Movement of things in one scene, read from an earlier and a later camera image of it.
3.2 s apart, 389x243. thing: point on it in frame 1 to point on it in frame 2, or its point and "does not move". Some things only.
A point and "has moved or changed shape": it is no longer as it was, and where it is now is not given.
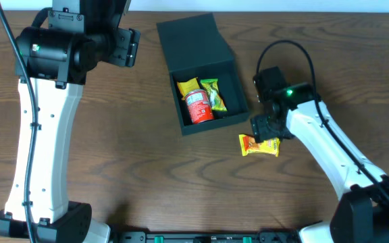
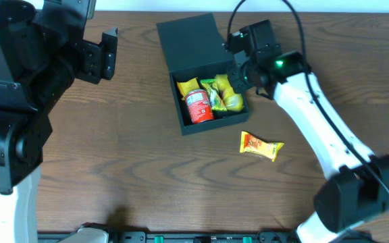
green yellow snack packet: (212, 88) does not move
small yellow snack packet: (185, 87) does not move
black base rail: (206, 237) does not move
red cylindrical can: (199, 106) does not move
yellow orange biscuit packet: (248, 145) has moved or changed shape
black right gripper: (262, 127) to (236, 77)
